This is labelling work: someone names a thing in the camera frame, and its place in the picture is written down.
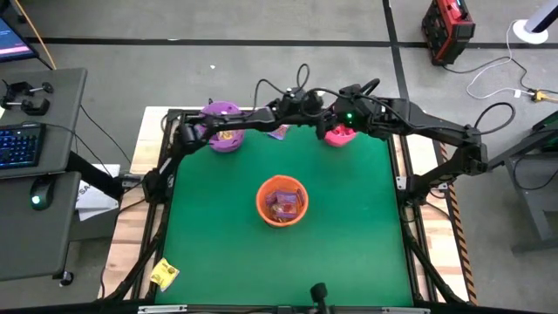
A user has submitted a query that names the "backlit black keyboard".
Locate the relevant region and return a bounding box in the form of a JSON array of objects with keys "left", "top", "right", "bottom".
[{"left": 0, "top": 122, "right": 48, "bottom": 171}]

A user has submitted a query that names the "white round stand base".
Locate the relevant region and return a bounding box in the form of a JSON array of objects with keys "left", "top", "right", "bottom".
[{"left": 512, "top": 0, "right": 558, "bottom": 45}]

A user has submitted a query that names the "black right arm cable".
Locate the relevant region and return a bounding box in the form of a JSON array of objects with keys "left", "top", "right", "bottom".
[{"left": 473, "top": 101, "right": 517, "bottom": 137}]

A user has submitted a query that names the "orange plastic halloween bucket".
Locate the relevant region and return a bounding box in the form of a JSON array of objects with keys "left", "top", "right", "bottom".
[{"left": 255, "top": 174, "right": 310, "bottom": 229}]

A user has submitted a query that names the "grey side desk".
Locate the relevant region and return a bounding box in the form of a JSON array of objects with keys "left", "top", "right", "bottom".
[{"left": 0, "top": 67, "right": 89, "bottom": 283}]

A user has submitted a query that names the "dark grey metal stand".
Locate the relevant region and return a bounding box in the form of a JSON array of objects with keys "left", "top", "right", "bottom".
[{"left": 480, "top": 111, "right": 558, "bottom": 256}]

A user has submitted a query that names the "black table camera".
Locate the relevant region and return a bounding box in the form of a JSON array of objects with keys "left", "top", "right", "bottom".
[{"left": 310, "top": 282, "right": 331, "bottom": 314}]

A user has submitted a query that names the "green table mat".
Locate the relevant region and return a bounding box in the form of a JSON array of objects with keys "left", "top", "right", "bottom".
[{"left": 155, "top": 119, "right": 415, "bottom": 307}]

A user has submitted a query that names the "pink plastic halloween bucket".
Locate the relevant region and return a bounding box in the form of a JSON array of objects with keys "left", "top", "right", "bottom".
[{"left": 323, "top": 121, "right": 359, "bottom": 148}]

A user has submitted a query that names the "white paper sheet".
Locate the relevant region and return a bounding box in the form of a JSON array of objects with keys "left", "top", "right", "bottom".
[{"left": 76, "top": 163, "right": 122, "bottom": 222}]

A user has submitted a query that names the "red black tool case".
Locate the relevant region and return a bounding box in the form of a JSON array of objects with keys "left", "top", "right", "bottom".
[{"left": 421, "top": 0, "right": 478, "bottom": 67}]

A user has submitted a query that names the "yellow cable plug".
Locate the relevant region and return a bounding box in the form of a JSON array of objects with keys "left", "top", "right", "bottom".
[{"left": 530, "top": 88, "right": 558, "bottom": 105}]

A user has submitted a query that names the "black table frame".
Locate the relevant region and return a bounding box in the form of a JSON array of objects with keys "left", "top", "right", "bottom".
[{"left": 99, "top": 106, "right": 470, "bottom": 314}]

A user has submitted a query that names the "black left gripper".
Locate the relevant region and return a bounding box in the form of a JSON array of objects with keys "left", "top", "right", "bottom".
[{"left": 278, "top": 88, "right": 337, "bottom": 122}]

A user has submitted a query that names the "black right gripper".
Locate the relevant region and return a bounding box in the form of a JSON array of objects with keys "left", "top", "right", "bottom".
[{"left": 319, "top": 84, "right": 383, "bottom": 142}]

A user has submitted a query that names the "black computer mouse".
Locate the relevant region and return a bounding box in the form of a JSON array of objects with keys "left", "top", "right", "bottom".
[{"left": 29, "top": 175, "right": 57, "bottom": 212}]

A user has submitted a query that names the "lit desk screen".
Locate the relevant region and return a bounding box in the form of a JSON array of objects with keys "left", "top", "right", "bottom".
[{"left": 0, "top": 15, "right": 41, "bottom": 64}]

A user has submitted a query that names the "purple jack-o-lantern bucket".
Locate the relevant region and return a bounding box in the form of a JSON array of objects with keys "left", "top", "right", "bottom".
[{"left": 201, "top": 100, "right": 247, "bottom": 154}]

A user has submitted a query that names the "black yellow hazard tape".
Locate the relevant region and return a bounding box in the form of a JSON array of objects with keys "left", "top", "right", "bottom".
[{"left": 429, "top": 118, "right": 480, "bottom": 306}]

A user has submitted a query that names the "black screw clamp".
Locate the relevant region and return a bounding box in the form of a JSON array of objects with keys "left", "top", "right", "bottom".
[
  {"left": 0, "top": 98, "right": 51, "bottom": 117},
  {"left": 2, "top": 80, "right": 56, "bottom": 99}
]

